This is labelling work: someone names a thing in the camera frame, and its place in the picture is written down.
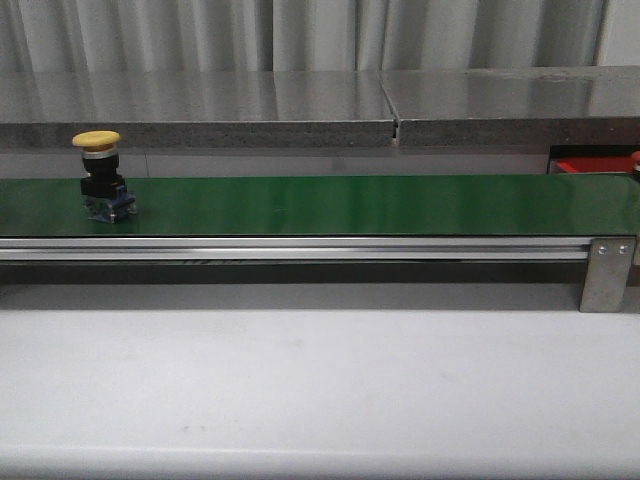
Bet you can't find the yellow mushroom push button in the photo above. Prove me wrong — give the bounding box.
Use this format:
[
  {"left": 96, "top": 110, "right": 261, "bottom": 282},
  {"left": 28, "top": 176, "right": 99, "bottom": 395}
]
[{"left": 72, "top": 130, "right": 137, "bottom": 224}]

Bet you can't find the red mushroom push button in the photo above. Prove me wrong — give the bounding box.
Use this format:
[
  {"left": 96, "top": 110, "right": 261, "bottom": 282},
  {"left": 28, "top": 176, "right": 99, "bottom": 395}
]
[{"left": 630, "top": 151, "right": 640, "bottom": 182}]

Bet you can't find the green conveyor belt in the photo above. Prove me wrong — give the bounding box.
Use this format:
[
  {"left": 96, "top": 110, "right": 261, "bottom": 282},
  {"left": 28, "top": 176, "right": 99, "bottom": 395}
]
[{"left": 1, "top": 174, "right": 639, "bottom": 237}]

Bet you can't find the red plastic tray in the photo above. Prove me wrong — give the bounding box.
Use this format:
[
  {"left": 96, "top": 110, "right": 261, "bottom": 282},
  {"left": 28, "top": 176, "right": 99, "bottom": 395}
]
[{"left": 555, "top": 156, "right": 635, "bottom": 174}]

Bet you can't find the right grey stone slab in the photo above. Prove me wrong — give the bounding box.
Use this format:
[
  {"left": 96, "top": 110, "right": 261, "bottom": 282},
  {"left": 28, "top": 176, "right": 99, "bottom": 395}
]
[{"left": 380, "top": 66, "right": 639, "bottom": 147}]

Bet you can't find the grey stone slab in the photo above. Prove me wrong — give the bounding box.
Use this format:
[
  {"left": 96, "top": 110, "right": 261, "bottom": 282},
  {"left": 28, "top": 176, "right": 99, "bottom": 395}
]
[
  {"left": 380, "top": 66, "right": 639, "bottom": 147},
  {"left": 1, "top": 71, "right": 395, "bottom": 150}
]

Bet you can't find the left grey stone slab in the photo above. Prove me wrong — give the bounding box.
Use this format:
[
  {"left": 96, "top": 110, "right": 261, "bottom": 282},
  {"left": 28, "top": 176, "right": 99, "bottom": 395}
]
[{"left": 1, "top": 71, "right": 395, "bottom": 150}]

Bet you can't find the grey pleated curtain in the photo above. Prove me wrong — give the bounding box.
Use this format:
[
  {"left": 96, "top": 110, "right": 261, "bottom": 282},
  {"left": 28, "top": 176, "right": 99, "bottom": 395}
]
[{"left": 1, "top": 1, "right": 608, "bottom": 72}]

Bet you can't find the steel conveyor support bracket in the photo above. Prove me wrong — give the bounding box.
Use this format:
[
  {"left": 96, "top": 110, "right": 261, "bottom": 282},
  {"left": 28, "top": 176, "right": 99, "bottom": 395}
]
[{"left": 579, "top": 237, "right": 636, "bottom": 313}]

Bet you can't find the aluminium conveyor side rail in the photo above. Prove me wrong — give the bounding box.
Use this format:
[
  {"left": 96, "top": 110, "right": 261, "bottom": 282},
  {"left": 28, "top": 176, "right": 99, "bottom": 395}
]
[{"left": 1, "top": 237, "right": 593, "bottom": 261}]

